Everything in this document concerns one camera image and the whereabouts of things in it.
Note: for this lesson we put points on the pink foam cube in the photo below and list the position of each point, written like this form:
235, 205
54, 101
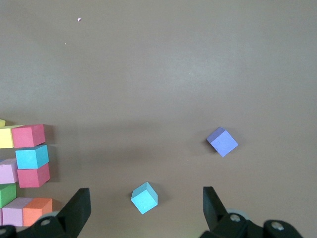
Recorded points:
1, 217
8, 172
13, 213

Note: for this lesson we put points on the cyan foam cube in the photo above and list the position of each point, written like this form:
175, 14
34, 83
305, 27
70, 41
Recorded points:
31, 157
144, 198

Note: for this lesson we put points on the green foam cube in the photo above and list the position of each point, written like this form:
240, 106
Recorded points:
7, 196

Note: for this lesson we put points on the purple foam cube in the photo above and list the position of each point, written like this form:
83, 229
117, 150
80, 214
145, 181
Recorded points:
224, 143

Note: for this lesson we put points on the yellow foam cube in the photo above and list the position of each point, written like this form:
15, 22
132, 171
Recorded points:
2, 123
6, 137

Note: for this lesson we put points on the brown table cover sheet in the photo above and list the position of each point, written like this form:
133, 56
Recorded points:
158, 74

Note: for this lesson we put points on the crimson foam cube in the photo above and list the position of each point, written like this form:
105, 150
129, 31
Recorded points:
27, 136
32, 177

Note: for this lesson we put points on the orange foam cube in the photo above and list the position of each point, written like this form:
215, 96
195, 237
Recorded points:
36, 210

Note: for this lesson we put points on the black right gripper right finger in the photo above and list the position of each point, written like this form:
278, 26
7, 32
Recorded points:
218, 220

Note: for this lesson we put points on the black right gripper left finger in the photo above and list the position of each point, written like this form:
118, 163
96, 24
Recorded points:
71, 218

